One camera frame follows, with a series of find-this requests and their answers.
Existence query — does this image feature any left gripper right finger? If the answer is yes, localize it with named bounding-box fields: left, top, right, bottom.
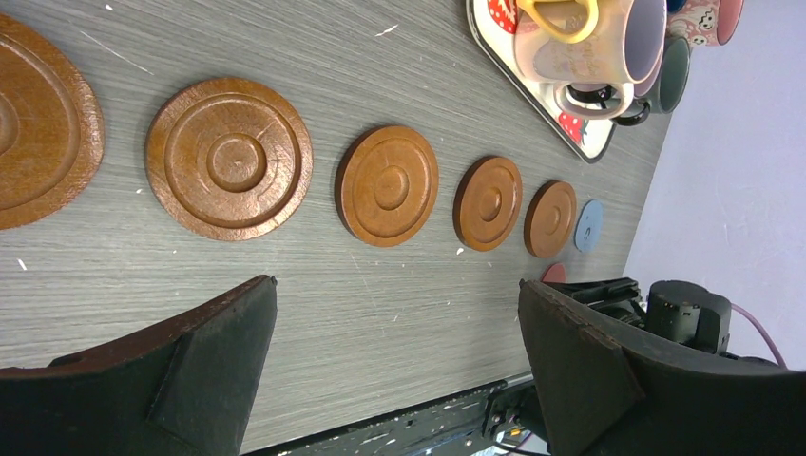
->
left=518, top=280, right=805, bottom=455

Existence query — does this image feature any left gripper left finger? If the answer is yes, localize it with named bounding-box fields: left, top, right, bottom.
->
left=1, top=275, right=278, bottom=455

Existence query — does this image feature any red coaster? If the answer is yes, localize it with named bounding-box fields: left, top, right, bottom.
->
left=541, top=262, right=567, bottom=283

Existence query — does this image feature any blue coaster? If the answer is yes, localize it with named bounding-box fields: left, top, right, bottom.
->
left=574, top=199, right=604, bottom=253

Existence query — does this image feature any wooden coaster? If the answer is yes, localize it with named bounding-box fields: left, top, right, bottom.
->
left=452, top=156, right=523, bottom=252
left=524, top=180, right=577, bottom=258
left=335, top=125, right=439, bottom=247
left=1, top=15, right=106, bottom=229
left=144, top=77, right=314, bottom=241

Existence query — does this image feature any cream yellow mug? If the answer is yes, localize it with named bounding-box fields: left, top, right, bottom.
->
left=516, top=0, right=600, bottom=44

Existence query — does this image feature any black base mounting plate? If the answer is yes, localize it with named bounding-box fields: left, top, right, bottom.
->
left=251, top=372, right=550, bottom=455

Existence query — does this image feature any lilac mug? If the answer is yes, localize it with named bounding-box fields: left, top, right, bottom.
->
left=552, top=51, right=662, bottom=126

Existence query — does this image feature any dark green mug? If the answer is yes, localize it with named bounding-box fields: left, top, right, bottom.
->
left=612, top=36, right=690, bottom=126

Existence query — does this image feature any pink speckled mug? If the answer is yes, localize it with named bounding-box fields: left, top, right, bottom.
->
left=667, top=0, right=744, bottom=47

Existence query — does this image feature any white strawberry tray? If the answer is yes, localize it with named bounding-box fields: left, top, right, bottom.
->
left=465, top=0, right=616, bottom=163

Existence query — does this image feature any dark blue mug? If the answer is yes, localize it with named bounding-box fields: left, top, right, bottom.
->
left=666, top=0, right=687, bottom=14

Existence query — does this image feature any white pink-handled mug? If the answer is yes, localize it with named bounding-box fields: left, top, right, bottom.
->
left=514, top=0, right=667, bottom=85

